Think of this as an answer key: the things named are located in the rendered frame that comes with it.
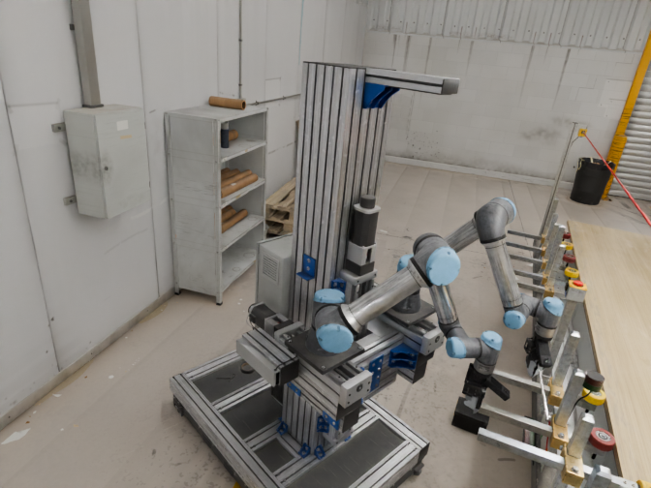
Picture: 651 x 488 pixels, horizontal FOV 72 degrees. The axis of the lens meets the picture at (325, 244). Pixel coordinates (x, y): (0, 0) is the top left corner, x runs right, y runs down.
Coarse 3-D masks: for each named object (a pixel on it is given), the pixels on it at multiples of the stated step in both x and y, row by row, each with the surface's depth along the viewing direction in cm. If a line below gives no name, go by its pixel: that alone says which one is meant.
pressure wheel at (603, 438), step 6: (594, 432) 159; (600, 432) 160; (606, 432) 160; (594, 438) 157; (600, 438) 157; (606, 438) 158; (612, 438) 158; (594, 444) 157; (600, 444) 156; (606, 444) 155; (612, 444) 155; (606, 450) 156; (594, 456) 162
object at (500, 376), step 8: (496, 376) 193; (504, 376) 192; (512, 376) 192; (512, 384) 191; (520, 384) 190; (528, 384) 188; (536, 384) 188; (536, 392) 188; (544, 392) 187; (576, 400) 182; (584, 400) 182; (584, 408) 182; (592, 408) 181
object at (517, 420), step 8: (480, 408) 173; (488, 408) 173; (496, 408) 173; (496, 416) 171; (504, 416) 170; (512, 416) 169; (520, 416) 170; (512, 424) 170; (520, 424) 168; (528, 424) 167; (536, 424) 167; (544, 424) 167; (536, 432) 167; (544, 432) 165; (568, 432) 165; (584, 448) 161; (592, 448) 160
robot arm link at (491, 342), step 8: (480, 336) 163; (488, 336) 161; (496, 336) 162; (488, 344) 160; (496, 344) 159; (488, 352) 160; (496, 352) 161; (480, 360) 164; (488, 360) 162; (496, 360) 163
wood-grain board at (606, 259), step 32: (576, 224) 374; (576, 256) 310; (608, 256) 315; (640, 256) 320; (608, 288) 268; (640, 288) 272; (608, 320) 233; (640, 320) 236; (608, 352) 206; (640, 352) 209; (608, 384) 185; (640, 384) 187; (608, 416) 169; (640, 416) 170; (640, 448) 155
